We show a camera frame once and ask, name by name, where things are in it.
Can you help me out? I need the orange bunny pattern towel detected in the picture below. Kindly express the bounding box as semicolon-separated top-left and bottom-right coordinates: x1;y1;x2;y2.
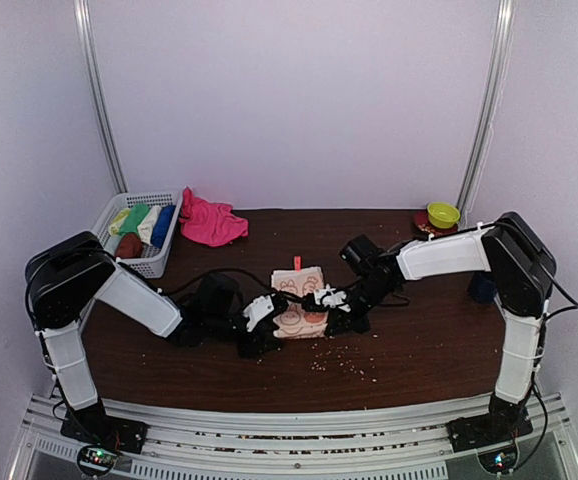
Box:
271;256;327;340

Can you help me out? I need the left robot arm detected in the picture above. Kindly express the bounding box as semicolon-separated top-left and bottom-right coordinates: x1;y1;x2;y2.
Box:
25;231;288;444

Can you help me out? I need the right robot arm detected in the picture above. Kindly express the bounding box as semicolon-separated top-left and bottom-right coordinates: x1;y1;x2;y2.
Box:
301;212;556;442

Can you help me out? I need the dark red plate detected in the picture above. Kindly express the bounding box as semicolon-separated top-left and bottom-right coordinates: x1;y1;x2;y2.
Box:
412;211;458;236

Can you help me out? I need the pink crumpled towel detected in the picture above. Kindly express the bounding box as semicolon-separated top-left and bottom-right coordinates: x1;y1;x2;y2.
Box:
178;187;249;248

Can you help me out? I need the lime green bowl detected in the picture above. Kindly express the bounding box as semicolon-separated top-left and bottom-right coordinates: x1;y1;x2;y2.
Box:
427;202;461;229

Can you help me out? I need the blue rolled towel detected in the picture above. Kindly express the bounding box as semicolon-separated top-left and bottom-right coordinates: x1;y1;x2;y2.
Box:
150;204;176;249

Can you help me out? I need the cream rolled towel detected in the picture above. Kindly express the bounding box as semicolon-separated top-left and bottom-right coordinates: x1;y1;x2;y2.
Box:
137;205;162;245

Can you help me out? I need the dark red rolled towel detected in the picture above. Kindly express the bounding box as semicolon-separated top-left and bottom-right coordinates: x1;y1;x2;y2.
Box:
114;232;143;259

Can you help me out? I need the white plastic basket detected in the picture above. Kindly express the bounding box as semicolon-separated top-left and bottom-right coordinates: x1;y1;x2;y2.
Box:
91;190;183;278

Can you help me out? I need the green rolled towel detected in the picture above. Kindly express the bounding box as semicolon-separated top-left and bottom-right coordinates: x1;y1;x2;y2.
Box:
118;203;150;236

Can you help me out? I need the yellow rolled towel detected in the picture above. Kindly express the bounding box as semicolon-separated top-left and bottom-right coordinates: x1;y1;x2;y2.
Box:
107;208;130;236

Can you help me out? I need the left circuit board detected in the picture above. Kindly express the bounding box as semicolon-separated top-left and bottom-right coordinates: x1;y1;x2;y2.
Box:
76;445;120;477

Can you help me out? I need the circuit board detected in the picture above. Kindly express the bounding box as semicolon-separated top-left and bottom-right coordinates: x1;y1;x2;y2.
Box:
76;445;120;477
478;446;519;475

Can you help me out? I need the right circuit board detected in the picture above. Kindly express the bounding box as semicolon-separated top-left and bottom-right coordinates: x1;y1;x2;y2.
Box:
478;446;519;475

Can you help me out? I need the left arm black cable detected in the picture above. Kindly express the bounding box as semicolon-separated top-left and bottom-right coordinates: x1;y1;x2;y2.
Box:
158;267;283;301

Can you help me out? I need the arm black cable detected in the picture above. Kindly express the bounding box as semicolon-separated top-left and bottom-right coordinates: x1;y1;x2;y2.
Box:
488;224;578;466
158;267;283;301

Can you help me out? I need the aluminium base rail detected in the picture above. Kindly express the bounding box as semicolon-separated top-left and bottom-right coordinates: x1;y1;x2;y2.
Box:
4;394;578;479

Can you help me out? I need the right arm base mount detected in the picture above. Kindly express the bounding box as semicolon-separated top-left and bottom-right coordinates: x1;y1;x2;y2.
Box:
446;414;533;453

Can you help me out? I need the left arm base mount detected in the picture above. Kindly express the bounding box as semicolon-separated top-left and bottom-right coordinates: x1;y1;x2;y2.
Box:
60;417;148;454

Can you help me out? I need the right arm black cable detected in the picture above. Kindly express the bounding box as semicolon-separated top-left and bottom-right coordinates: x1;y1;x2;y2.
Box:
488;224;578;466

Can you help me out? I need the right aluminium frame post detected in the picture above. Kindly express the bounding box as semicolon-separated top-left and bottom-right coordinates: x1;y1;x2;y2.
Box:
457;0;515;219

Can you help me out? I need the aluminium frame post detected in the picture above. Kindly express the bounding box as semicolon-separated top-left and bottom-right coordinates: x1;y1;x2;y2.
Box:
73;0;128;194
457;0;515;219

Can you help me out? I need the left aluminium frame post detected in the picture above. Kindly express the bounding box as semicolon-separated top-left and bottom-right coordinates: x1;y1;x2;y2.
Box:
73;0;128;194

